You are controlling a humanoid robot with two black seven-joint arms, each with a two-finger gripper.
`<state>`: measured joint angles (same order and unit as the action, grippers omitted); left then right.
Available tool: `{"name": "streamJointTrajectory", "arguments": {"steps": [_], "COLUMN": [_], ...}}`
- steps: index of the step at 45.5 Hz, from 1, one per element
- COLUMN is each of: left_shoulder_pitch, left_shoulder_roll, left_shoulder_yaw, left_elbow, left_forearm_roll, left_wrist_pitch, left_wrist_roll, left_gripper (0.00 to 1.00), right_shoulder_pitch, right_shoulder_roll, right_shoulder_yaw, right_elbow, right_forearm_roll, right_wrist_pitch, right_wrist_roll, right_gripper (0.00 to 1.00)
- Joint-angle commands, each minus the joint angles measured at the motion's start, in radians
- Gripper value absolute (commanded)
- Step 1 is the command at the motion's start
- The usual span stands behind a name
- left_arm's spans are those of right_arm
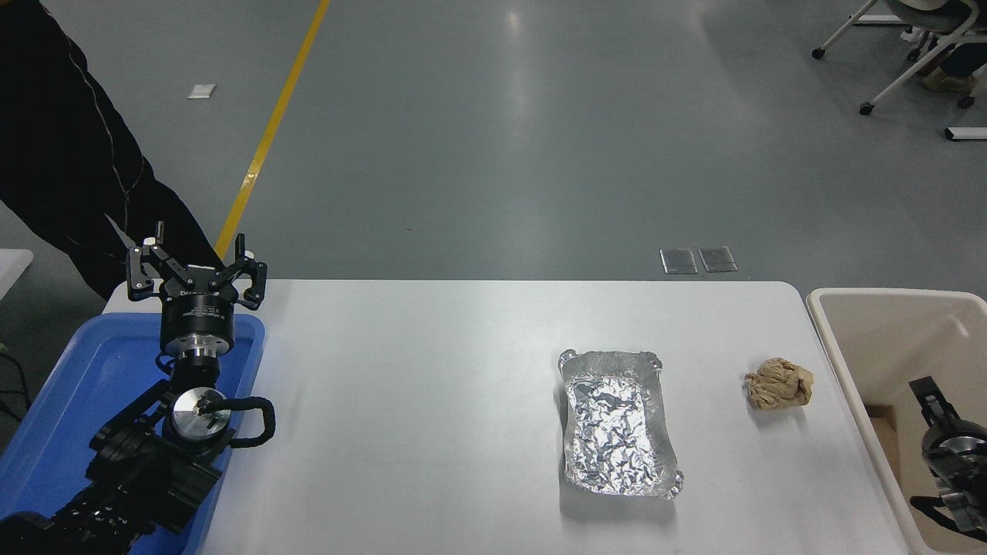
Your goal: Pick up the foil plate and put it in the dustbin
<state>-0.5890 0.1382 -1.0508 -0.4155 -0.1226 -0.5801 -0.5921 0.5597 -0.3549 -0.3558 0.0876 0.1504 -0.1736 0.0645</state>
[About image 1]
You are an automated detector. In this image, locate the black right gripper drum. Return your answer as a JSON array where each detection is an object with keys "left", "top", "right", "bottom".
[{"left": 922, "top": 418, "right": 987, "bottom": 452}]

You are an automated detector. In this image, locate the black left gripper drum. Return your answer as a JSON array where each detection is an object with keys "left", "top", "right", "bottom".
[{"left": 160, "top": 264, "right": 237, "bottom": 346}]

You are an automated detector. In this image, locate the rectangular foil tray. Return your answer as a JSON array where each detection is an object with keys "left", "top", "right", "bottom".
[{"left": 558, "top": 348, "right": 686, "bottom": 502}]

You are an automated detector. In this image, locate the large pale bin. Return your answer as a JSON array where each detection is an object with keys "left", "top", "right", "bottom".
[{"left": 806, "top": 288, "right": 987, "bottom": 555}]

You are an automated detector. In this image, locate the white side table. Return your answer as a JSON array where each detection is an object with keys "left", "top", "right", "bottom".
[{"left": 0, "top": 249, "right": 34, "bottom": 301}]

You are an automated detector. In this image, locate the blue plastic tray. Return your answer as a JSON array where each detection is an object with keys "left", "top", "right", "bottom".
[{"left": 0, "top": 312, "right": 266, "bottom": 555}]

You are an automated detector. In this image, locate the person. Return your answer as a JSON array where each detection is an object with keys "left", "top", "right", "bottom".
[
  {"left": 921, "top": 42, "right": 987, "bottom": 97},
  {"left": 0, "top": 0, "right": 224, "bottom": 301}
]

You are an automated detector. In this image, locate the crumpled tan paper ball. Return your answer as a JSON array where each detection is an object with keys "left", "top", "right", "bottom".
[{"left": 743, "top": 357, "right": 815, "bottom": 412}]

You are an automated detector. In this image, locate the white-legged wheeled chair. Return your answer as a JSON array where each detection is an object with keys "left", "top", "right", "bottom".
[{"left": 811, "top": 0, "right": 987, "bottom": 116}]

